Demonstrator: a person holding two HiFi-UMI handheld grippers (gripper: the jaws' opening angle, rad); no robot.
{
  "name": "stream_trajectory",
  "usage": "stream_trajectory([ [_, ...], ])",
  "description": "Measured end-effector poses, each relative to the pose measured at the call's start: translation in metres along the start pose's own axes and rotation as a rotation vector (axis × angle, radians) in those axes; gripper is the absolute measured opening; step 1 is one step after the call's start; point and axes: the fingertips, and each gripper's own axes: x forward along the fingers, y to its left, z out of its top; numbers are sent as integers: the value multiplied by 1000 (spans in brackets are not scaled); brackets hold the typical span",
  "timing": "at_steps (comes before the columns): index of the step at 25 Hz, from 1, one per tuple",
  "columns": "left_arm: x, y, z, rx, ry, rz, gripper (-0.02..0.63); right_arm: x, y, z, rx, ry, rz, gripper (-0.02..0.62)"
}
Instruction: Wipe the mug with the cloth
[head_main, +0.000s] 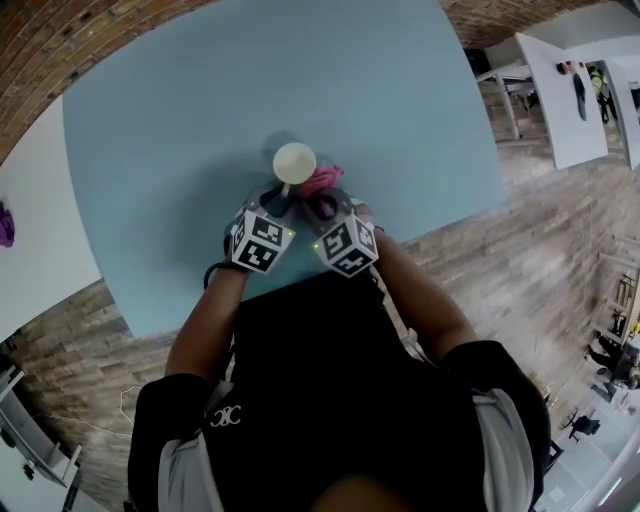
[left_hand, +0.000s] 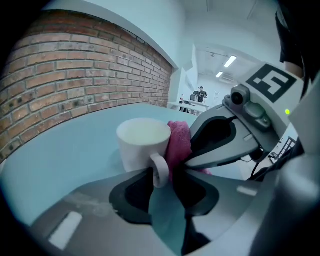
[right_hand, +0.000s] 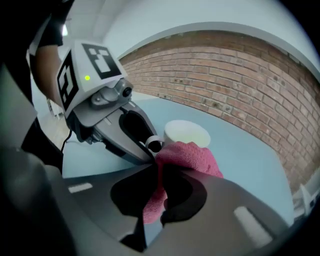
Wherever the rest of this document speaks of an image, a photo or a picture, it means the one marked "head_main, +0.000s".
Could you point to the purple crumpled cloth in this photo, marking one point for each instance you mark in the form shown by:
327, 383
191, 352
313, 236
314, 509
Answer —
6, 225

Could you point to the white desk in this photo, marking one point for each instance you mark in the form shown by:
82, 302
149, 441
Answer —
565, 125
627, 110

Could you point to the person's left forearm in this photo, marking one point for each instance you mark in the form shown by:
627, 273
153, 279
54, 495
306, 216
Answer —
210, 320

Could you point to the person's black and grey shirt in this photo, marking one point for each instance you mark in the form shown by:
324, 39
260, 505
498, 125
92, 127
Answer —
340, 400

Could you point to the person's right forearm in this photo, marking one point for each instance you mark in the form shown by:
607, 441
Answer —
425, 305

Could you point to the pink cloth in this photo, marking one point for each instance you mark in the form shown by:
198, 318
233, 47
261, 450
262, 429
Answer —
322, 180

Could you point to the white cup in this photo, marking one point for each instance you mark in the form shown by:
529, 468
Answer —
294, 162

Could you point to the light wooden rack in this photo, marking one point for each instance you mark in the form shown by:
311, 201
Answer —
622, 290

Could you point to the dark drink bottle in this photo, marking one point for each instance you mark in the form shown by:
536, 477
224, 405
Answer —
563, 67

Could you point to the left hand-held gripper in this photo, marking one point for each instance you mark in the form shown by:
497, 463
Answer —
257, 242

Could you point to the yellow-green bag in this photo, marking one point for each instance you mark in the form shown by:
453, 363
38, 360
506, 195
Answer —
596, 80

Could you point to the black elongated insole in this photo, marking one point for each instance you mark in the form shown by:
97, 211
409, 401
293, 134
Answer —
580, 97

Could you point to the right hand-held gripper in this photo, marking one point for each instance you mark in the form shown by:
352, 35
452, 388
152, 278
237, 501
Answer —
347, 245

